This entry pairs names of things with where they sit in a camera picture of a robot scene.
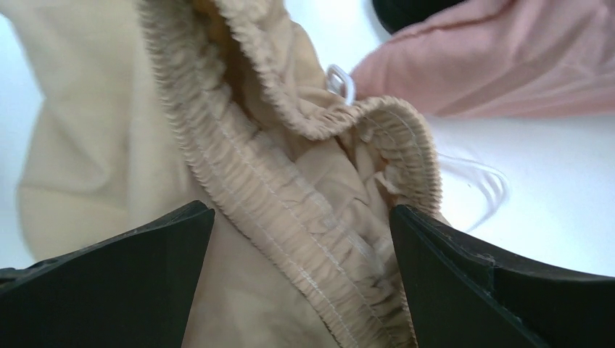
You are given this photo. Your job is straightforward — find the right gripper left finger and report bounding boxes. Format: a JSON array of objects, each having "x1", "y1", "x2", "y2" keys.
[{"x1": 1, "y1": 201, "x2": 215, "y2": 347}]

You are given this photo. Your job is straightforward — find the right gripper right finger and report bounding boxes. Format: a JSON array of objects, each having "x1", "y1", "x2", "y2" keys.
[{"x1": 389, "y1": 205, "x2": 614, "y2": 347}]

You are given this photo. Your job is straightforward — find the beige shorts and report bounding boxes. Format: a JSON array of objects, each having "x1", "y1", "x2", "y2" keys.
[{"x1": 1, "y1": 1, "x2": 442, "y2": 347}]

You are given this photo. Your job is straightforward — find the pink shorts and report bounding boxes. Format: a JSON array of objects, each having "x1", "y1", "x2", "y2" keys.
[{"x1": 352, "y1": 1, "x2": 614, "y2": 117}]

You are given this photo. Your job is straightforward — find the black shorts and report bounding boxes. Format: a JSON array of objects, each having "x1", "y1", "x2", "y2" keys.
[{"x1": 371, "y1": 0, "x2": 463, "y2": 34}]

